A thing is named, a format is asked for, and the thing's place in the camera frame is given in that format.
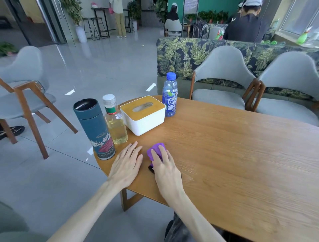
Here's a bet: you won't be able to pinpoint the grey chair with wooden frame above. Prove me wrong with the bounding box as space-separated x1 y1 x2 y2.
0 46 79 160
189 45 263 112
254 51 319 127

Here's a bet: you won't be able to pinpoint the plant in white pot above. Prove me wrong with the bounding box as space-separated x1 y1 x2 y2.
59 0 88 43

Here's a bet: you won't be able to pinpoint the low green plant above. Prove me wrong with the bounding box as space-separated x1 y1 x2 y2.
0 42 19 57

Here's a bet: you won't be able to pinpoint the person's dark trousers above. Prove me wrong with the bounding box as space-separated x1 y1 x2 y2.
164 212 252 242

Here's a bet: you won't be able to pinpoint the purple cloth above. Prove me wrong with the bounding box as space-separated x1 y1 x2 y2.
147 143 167 168

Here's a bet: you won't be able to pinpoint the potted plant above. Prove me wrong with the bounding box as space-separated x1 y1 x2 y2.
127 0 142 32

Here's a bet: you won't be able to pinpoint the green spray bottle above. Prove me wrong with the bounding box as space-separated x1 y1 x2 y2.
296 26 313 45

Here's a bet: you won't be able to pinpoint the blue drink bottle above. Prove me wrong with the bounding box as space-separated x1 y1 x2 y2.
162 72 178 117

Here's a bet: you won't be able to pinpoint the black high table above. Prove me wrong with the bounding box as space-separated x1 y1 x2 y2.
91 7 110 39

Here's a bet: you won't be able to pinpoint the person's left forearm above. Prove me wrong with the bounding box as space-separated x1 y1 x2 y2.
47 180 125 242

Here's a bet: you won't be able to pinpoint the row of potted plants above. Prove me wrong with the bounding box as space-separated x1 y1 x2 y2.
186 10 229 24

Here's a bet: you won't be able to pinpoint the teal patterned thermos bottle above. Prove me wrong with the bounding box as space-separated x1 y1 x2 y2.
73 98 116 160

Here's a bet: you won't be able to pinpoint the white tissue box wooden lid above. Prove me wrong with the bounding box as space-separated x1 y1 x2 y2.
120 95 166 136

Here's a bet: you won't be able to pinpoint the person's left hand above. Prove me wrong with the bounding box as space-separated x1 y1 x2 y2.
107 141 144 191

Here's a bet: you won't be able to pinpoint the black shoe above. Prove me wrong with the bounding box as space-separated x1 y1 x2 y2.
0 125 25 140

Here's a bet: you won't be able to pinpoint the black bar stool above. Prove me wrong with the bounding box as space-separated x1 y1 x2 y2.
82 17 103 41

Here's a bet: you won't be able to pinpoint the clear bottle with yellow liquid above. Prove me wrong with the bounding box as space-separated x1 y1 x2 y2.
102 94 128 145

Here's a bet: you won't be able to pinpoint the person's right forearm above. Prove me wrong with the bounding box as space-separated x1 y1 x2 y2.
163 191 228 242

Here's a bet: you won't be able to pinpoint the person's right hand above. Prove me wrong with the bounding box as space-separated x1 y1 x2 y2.
151 145 185 200

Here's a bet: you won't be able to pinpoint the leaf patterned sofa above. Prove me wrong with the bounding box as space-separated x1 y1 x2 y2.
156 37 319 101

